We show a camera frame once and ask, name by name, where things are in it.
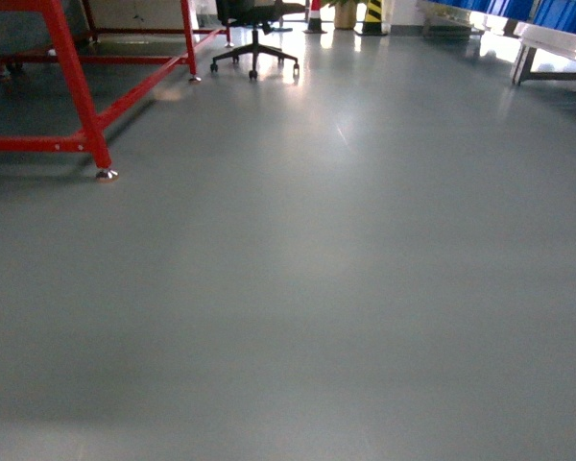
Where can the yellow black striped bollard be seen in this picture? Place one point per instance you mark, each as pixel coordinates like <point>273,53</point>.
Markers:
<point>373,24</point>

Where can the stainless steel roller rack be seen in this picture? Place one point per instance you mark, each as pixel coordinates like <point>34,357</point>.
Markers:
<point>532,39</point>

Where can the black office chair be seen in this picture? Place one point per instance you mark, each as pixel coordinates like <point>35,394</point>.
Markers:
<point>259,16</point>

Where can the red white traffic cone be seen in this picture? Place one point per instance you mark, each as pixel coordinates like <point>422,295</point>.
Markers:
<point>313,18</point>

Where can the red metal table frame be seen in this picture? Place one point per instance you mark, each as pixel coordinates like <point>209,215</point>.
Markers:
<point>90,138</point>

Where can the green potted plant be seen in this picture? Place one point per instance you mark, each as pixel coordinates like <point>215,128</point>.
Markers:
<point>345,13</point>

